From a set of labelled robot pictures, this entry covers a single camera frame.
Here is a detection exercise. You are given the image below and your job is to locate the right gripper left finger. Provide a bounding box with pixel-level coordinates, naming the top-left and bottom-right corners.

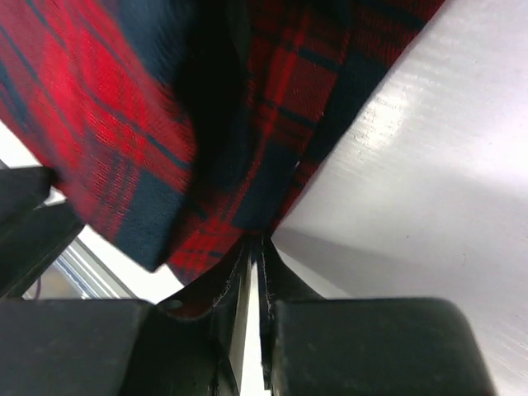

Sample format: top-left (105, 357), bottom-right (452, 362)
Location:
top-left (1, 242), bottom-right (249, 395)

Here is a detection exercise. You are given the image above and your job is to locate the aluminium front rail frame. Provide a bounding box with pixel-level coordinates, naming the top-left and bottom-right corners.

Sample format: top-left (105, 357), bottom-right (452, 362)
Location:
top-left (22, 238), bottom-right (135, 300)

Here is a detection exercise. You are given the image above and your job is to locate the red navy plaid skirt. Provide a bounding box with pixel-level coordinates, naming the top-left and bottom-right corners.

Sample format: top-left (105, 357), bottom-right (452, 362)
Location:
top-left (0, 0), bottom-right (449, 321)

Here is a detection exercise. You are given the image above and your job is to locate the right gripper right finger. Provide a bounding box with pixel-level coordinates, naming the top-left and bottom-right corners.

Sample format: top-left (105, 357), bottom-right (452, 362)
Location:
top-left (254, 236), bottom-right (495, 395)

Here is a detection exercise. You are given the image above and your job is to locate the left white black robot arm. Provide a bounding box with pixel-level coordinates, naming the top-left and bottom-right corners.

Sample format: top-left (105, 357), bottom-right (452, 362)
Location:
top-left (1, 166), bottom-right (84, 299)

